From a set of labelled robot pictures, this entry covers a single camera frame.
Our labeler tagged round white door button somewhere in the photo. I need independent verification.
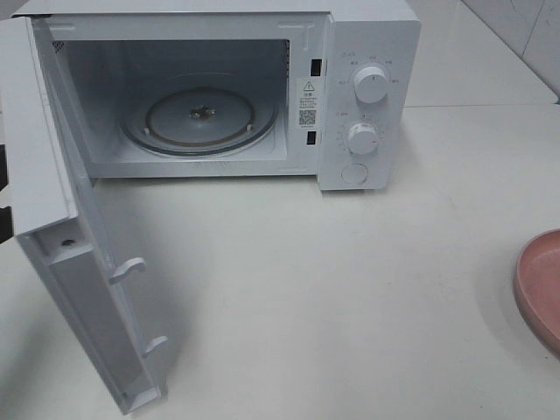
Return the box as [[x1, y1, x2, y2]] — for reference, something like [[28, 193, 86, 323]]
[[341, 164, 368, 185]]

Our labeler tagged white timer knob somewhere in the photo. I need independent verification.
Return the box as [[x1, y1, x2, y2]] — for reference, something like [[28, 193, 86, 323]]
[[346, 122, 380, 155]]

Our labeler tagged white microwave door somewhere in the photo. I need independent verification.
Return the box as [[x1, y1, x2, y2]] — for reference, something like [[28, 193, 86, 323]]
[[1, 17, 165, 414]]

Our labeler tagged pink round plate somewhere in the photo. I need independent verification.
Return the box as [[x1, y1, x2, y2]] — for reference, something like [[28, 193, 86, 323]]
[[513, 229, 559, 357]]

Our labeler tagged white warning label sticker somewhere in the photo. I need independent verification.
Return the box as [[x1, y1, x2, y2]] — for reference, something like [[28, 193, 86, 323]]
[[297, 78, 319, 129]]

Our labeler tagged glass microwave turntable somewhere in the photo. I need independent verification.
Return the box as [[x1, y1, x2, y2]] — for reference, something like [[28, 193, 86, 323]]
[[121, 73, 286, 157]]

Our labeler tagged white microwave oven body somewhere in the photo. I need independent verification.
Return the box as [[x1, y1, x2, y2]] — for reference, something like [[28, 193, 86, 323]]
[[8, 1, 421, 191]]

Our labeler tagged upper white power knob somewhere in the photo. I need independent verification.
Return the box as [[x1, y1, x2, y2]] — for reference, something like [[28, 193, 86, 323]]
[[352, 64, 389, 104]]

